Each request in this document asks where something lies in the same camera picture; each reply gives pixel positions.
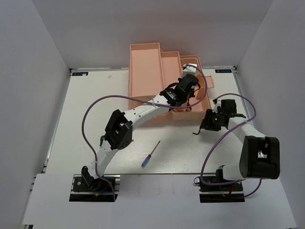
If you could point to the left blue label sticker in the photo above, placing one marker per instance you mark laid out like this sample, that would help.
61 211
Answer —
79 73

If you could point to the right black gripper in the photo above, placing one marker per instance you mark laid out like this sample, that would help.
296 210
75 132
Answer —
207 123

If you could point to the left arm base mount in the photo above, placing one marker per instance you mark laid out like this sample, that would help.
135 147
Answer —
100 192

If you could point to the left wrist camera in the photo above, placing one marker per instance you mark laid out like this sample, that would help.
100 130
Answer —
189 68

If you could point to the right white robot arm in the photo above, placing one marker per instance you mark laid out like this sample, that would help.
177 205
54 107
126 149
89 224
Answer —
260 155

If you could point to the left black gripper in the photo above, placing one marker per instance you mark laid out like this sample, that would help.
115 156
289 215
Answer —
192 94

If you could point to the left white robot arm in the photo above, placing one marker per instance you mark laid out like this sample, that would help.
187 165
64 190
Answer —
118 131

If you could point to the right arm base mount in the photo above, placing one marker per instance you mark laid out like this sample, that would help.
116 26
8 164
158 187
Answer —
232 193

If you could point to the pink plastic tool box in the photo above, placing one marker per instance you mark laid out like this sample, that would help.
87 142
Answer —
151 70

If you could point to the blue red screwdriver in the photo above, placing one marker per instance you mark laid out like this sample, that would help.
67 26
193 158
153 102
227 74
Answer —
147 159

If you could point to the green black screwdriver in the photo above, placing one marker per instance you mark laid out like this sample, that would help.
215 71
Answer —
101 140

